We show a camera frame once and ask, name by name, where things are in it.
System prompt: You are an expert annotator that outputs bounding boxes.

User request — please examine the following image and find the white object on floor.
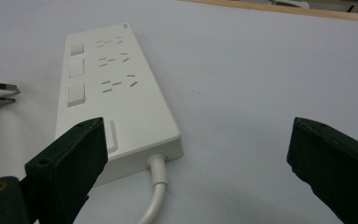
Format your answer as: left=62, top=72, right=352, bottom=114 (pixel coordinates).
left=268, top=0, right=311, bottom=9

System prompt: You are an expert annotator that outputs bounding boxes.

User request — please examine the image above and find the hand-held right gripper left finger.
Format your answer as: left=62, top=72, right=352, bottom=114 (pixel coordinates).
left=23, top=117, right=109, bottom=224

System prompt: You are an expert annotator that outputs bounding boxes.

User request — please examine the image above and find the white power strip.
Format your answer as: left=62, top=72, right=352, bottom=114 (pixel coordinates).
left=54, top=22, right=185, bottom=188

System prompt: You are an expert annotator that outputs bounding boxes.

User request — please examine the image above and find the white power strip cable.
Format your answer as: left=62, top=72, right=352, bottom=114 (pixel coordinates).
left=135, top=153, right=170, bottom=224

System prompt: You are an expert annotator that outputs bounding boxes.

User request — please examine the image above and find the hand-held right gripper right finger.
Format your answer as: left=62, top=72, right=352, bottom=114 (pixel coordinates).
left=286, top=117, right=358, bottom=224

